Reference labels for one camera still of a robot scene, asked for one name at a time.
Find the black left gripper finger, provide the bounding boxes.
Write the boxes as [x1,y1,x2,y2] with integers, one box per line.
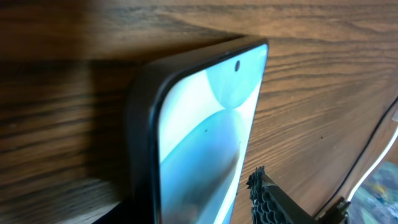
[246,166,317,224]

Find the Samsung Galaxy smartphone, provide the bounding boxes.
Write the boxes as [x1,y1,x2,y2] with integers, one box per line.
[123,36,269,223]

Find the black USB charging cable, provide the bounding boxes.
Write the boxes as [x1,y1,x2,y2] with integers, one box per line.
[313,96,398,218]

